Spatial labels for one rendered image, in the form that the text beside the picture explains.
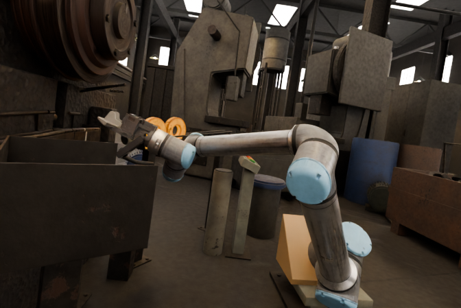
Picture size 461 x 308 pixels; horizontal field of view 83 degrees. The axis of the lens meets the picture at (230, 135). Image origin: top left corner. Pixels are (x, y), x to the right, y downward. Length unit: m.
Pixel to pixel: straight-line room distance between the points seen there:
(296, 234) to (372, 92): 3.32
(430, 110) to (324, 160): 4.69
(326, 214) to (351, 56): 3.53
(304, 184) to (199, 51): 3.27
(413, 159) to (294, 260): 3.00
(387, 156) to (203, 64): 2.72
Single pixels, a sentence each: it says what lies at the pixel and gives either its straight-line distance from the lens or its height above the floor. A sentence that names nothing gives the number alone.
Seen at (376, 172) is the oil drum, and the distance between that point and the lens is 3.91.
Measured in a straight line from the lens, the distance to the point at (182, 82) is 3.77.
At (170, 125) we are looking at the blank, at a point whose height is 0.75.
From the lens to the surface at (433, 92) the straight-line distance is 5.42.
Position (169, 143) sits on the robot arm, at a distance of 0.97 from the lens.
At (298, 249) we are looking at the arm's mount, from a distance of 1.44.
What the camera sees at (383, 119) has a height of 1.52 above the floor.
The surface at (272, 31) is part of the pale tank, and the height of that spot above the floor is 4.33.
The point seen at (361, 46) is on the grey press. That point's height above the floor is 2.18.
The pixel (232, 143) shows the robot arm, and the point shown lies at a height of 0.73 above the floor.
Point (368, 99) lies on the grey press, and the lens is 4.42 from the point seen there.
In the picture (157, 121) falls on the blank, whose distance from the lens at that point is 1.44.
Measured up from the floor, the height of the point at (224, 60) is 1.66.
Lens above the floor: 0.80
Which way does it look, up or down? 2 degrees down
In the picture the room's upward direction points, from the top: 8 degrees clockwise
